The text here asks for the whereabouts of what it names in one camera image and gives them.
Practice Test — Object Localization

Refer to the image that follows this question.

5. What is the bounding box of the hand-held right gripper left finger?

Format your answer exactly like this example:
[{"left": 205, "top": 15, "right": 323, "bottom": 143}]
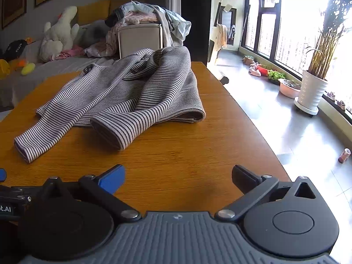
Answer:
[{"left": 41, "top": 164, "right": 142, "bottom": 223}]

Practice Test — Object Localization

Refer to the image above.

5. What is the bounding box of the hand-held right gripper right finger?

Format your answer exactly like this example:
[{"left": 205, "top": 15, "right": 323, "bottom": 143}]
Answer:
[{"left": 214, "top": 164, "right": 323, "bottom": 222}]

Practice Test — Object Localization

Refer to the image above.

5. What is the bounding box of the striped sweater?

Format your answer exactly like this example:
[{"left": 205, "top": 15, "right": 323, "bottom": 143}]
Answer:
[{"left": 14, "top": 45, "right": 207, "bottom": 164}]

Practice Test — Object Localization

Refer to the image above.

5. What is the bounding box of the pink basin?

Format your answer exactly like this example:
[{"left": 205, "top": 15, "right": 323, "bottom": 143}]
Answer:
[{"left": 278, "top": 78, "right": 302, "bottom": 99}]

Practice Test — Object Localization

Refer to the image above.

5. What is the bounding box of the small pink boot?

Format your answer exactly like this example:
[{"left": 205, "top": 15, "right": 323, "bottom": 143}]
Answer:
[{"left": 338, "top": 148, "right": 352, "bottom": 164}]

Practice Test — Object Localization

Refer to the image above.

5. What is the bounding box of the yellow backpack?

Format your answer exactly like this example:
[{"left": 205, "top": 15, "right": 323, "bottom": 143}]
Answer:
[{"left": 0, "top": 59, "right": 11, "bottom": 80}]

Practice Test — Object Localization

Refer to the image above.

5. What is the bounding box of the yellow-green plush toy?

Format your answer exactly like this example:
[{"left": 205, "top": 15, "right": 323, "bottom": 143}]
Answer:
[{"left": 21, "top": 63, "right": 36, "bottom": 76}]

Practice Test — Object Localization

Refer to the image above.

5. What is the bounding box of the red plant pot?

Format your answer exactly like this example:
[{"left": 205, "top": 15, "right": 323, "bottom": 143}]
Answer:
[{"left": 257, "top": 64, "right": 273, "bottom": 77}]

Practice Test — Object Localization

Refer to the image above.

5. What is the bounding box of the potted bamboo plant white pot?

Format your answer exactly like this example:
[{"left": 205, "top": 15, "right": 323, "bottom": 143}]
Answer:
[{"left": 294, "top": 0, "right": 352, "bottom": 117}]

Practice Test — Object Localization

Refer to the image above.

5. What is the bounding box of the orange and yellow plush toy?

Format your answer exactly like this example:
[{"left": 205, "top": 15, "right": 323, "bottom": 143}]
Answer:
[{"left": 9, "top": 59, "right": 28, "bottom": 72}]

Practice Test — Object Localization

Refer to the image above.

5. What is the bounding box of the sofa with grey sheet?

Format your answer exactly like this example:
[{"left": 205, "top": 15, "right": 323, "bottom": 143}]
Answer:
[{"left": 0, "top": 0, "right": 182, "bottom": 108}]

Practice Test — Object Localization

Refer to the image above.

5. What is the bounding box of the black cap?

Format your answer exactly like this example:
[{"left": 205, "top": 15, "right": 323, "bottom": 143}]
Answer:
[{"left": 0, "top": 40, "right": 28, "bottom": 62}]

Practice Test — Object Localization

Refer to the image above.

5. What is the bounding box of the pink cloth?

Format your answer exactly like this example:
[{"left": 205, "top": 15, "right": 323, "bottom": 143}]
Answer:
[{"left": 56, "top": 46, "right": 84, "bottom": 60}]

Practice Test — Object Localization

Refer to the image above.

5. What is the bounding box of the pink floral blanket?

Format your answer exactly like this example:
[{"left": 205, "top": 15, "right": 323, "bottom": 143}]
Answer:
[{"left": 84, "top": 23, "right": 120, "bottom": 58}]

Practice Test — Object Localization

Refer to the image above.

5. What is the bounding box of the beige hanging towel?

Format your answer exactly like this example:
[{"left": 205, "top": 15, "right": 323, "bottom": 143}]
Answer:
[{"left": 216, "top": 23, "right": 228, "bottom": 48}]

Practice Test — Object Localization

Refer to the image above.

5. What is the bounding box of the grey neck pillow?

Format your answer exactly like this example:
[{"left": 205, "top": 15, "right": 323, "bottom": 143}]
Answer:
[{"left": 75, "top": 20, "right": 112, "bottom": 48}]

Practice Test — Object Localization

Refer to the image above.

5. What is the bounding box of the white plush duck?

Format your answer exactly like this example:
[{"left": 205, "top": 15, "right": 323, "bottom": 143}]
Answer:
[{"left": 39, "top": 5, "right": 80, "bottom": 62}]

